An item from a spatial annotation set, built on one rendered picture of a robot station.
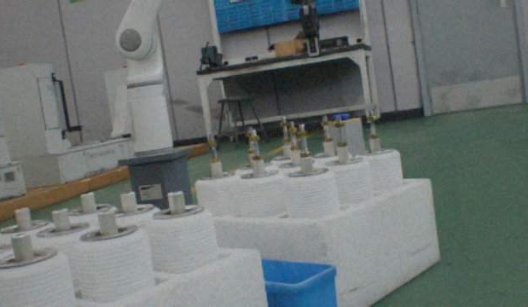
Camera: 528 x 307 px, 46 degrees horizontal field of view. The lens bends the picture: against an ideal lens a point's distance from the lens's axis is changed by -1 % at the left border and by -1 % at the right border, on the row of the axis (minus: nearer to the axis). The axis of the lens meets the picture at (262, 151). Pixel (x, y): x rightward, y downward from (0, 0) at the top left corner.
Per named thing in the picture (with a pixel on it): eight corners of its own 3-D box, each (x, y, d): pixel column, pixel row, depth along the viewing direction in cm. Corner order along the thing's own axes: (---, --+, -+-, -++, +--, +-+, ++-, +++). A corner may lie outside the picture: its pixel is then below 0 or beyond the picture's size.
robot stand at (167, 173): (136, 276, 157) (116, 159, 155) (160, 260, 171) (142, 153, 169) (188, 273, 153) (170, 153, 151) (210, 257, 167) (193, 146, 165)
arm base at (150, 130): (131, 157, 157) (120, 89, 155) (147, 153, 165) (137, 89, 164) (165, 153, 154) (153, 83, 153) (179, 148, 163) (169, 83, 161)
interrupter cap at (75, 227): (26, 238, 89) (26, 234, 89) (72, 225, 95) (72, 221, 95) (53, 240, 84) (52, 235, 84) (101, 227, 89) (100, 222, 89)
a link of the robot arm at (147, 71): (124, 28, 163) (135, 94, 164) (111, 25, 153) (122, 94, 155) (158, 22, 161) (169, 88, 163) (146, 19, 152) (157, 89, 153)
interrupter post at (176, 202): (166, 217, 90) (163, 194, 90) (179, 213, 92) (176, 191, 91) (177, 217, 88) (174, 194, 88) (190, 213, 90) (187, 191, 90)
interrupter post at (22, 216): (14, 231, 97) (10, 211, 97) (29, 228, 99) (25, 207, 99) (21, 232, 96) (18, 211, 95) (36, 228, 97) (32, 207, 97)
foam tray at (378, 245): (184, 302, 130) (170, 218, 129) (298, 251, 159) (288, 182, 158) (337, 327, 104) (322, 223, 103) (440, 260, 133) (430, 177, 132)
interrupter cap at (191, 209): (142, 221, 90) (141, 216, 90) (182, 209, 95) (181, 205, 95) (175, 222, 85) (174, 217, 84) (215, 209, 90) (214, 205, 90)
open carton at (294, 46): (281, 60, 635) (278, 38, 633) (317, 54, 615) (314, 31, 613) (267, 60, 610) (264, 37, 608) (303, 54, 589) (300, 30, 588)
